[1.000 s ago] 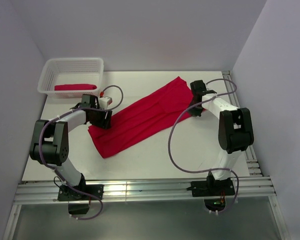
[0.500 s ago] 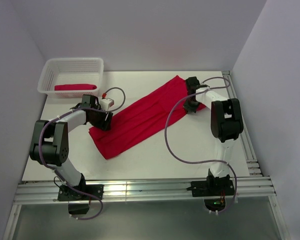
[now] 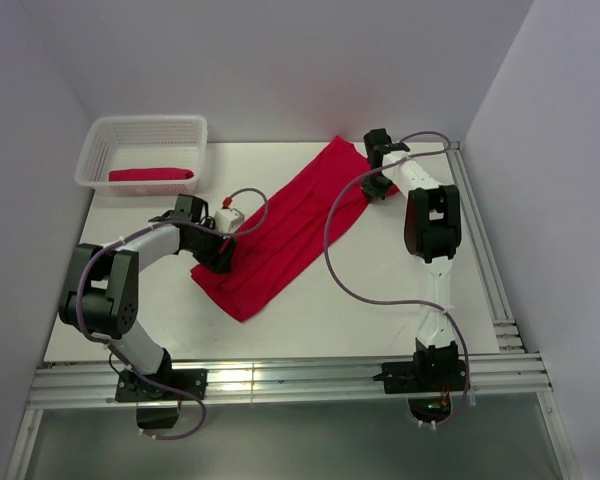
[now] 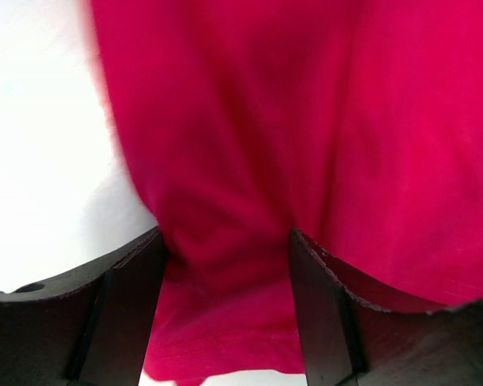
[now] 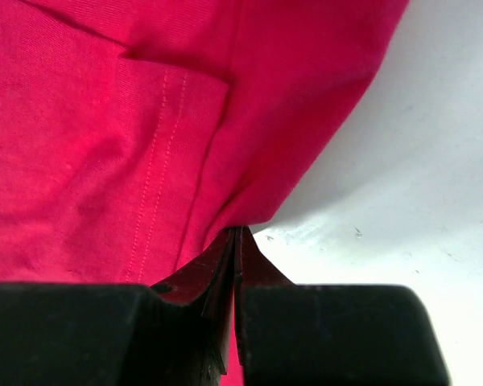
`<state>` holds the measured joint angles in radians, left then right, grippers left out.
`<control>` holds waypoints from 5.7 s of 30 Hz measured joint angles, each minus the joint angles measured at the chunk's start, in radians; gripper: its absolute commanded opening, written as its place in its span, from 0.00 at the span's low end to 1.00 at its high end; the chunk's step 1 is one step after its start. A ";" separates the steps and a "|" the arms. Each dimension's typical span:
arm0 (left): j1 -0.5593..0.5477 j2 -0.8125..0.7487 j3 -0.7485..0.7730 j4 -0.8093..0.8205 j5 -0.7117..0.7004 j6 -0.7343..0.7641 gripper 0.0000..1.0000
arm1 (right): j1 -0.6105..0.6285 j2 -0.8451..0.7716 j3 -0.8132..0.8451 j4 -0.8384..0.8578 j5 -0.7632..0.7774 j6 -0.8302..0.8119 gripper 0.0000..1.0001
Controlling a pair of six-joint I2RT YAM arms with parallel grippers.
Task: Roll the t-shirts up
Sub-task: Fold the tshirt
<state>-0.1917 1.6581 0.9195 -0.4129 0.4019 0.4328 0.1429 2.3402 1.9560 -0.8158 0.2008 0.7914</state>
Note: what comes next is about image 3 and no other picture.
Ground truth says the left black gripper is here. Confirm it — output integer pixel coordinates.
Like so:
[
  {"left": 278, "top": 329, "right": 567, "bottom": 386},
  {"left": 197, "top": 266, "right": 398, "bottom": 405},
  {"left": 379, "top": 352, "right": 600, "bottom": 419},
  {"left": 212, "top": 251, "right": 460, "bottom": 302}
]
[{"left": 186, "top": 220, "right": 238, "bottom": 276}]

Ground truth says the red t shirt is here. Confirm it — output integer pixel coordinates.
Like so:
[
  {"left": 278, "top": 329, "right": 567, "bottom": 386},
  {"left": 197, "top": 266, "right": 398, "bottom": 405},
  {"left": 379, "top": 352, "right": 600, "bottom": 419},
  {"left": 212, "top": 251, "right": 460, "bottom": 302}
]
[
  {"left": 108, "top": 167, "right": 195, "bottom": 182},
  {"left": 190, "top": 135, "right": 401, "bottom": 324}
]

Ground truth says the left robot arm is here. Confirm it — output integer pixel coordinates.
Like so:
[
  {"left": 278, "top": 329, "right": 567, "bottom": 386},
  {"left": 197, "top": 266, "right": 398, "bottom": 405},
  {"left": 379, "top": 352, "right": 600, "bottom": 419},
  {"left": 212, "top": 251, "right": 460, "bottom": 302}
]
[{"left": 58, "top": 195, "right": 237, "bottom": 403}]

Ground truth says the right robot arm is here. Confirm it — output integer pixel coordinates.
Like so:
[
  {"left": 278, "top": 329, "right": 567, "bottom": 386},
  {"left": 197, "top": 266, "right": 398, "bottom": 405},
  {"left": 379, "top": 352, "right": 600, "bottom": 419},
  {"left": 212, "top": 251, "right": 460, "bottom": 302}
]
[{"left": 361, "top": 128, "right": 468, "bottom": 394}]

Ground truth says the rolled red t shirt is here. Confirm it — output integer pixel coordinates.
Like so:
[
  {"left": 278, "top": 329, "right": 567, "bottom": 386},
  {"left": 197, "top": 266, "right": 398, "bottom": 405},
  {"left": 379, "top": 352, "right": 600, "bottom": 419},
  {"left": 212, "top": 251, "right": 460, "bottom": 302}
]
[{"left": 108, "top": 167, "right": 195, "bottom": 182}]

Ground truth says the white plastic basket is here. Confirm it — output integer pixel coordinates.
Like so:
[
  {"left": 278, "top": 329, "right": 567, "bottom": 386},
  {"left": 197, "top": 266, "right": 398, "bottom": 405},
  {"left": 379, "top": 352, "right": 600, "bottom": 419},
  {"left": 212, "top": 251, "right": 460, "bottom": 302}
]
[{"left": 74, "top": 115, "right": 208, "bottom": 197}]

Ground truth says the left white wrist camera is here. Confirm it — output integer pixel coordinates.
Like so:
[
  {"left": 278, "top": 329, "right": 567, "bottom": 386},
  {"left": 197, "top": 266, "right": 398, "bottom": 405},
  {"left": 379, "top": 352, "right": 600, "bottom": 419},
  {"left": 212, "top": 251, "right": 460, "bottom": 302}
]
[{"left": 214, "top": 207, "right": 245, "bottom": 233}]

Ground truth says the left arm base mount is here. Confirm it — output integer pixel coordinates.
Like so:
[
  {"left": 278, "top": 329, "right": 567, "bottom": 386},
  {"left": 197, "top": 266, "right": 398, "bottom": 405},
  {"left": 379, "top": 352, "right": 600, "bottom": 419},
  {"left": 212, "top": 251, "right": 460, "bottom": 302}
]
[{"left": 114, "top": 367, "right": 209, "bottom": 431}]

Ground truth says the aluminium right rail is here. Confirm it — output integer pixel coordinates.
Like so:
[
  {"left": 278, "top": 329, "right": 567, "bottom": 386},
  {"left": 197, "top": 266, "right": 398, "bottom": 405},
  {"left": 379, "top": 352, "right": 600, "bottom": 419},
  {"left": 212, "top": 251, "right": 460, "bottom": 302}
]
[{"left": 446, "top": 142, "right": 526, "bottom": 354}]

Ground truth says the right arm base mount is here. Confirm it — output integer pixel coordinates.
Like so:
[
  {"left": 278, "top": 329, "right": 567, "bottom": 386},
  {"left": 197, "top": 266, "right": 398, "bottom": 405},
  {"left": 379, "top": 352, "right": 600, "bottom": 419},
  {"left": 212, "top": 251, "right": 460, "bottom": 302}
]
[{"left": 373, "top": 356, "right": 470, "bottom": 427}]

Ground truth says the aluminium front rail frame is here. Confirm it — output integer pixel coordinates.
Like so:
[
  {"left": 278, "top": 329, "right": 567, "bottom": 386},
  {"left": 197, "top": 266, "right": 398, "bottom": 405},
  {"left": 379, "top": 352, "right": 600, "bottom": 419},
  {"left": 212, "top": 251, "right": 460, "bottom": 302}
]
[{"left": 6, "top": 351, "right": 581, "bottom": 479}]

